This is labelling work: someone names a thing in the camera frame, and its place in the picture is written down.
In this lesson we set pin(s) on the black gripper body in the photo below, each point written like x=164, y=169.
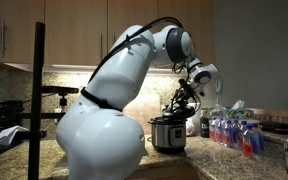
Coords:
x=188, y=91

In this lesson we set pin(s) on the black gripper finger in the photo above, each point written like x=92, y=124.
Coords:
x=174, y=106
x=185, y=106

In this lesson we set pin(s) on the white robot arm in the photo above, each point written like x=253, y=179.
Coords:
x=100, y=133

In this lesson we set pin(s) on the silver rice cooker pot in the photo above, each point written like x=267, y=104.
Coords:
x=164, y=136

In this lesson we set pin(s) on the white paper towel roll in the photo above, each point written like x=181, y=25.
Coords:
x=195, y=126

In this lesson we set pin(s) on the black bottle with white print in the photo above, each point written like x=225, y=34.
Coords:
x=204, y=128

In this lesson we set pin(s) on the clear plastic bag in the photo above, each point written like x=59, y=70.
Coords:
x=217, y=111

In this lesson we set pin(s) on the Fiji water bottle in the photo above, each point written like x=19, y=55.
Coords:
x=228, y=138
x=236, y=133
x=212, y=133
x=249, y=146
x=242, y=130
x=219, y=136
x=261, y=140

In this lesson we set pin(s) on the white tissue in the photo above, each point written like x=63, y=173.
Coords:
x=238, y=104

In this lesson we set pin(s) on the green colourful package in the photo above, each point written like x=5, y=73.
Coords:
x=239, y=114

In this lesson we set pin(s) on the wooden base cabinet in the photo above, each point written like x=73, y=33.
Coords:
x=157, y=173

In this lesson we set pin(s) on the wooden chair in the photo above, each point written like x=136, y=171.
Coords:
x=277, y=115

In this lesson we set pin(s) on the dark flat pan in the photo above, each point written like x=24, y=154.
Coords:
x=275, y=126

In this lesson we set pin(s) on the black vertical stand pole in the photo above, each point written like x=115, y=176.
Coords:
x=36, y=100

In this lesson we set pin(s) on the white crumpled paper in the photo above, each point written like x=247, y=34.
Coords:
x=9, y=135

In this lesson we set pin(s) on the black stove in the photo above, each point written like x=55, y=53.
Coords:
x=0, y=113

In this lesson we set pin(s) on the grey wall-hung utensil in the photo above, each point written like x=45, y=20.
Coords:
x=220, y=90

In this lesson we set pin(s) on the black stereo camera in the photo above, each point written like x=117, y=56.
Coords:
x=59, y=89

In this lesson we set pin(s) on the wooden wall cabinets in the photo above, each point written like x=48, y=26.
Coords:
x=74, y=33

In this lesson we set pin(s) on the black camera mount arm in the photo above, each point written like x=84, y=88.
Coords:
x=44, y=115

